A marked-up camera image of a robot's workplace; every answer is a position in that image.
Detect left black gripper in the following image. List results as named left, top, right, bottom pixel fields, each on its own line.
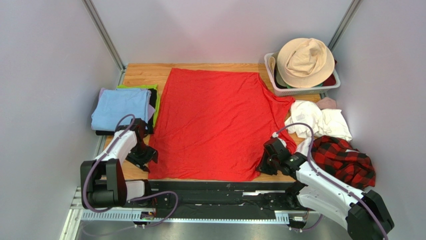
left=125, top=142, right=158, bottom=173

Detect red t-shirt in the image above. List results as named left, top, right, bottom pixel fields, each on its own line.
left=148, top=68, right=295, bottom=182

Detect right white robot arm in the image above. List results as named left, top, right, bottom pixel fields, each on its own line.
left=257, top=137, right=395, bottom=240

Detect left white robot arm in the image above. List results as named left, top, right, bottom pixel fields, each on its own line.
left=80, top=114, right=159, bottom=213

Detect folded black garment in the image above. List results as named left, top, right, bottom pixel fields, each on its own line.
left=95, top=87, right=159, bottom=137

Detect folded light blue shirt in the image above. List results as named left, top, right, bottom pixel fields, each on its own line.
left=91, top=87, right=152, bottom=133

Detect folded lime green shorts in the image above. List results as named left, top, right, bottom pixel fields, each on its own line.
left=116, top=84, right=161, bottom=127

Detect white perforated plastic basket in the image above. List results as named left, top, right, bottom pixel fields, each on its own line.
left=264, top=52, right=341, bottom=97

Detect white crumpled shirt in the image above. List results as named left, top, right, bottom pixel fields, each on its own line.
left=284, top=100, right=353, bottom=142

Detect red black plaid shirt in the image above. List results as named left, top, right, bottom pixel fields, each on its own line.
left=311, top=136, right=376, bottom=190

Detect pink garment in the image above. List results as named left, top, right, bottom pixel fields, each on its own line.
left=316, top=97, right=337, bottom=110

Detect teal garment in basket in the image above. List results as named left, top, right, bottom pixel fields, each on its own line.
left=285, top=83, right=323, bottom=89

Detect dark red garment in basket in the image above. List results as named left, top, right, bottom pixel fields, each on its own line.
left=321, top=72, right=337, bottom=87

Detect beige bucket hat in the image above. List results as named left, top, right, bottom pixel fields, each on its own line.
left=277, top=37, right=336, bottom=87

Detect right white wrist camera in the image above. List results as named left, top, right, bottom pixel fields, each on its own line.
left=271, top=132, right=287, bottom=148

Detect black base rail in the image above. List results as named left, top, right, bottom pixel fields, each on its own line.
left=124, top=180, right=307, bottom=221

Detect aluminium frame rail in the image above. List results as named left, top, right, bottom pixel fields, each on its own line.
left=59, top=186, right=382, bottom=240

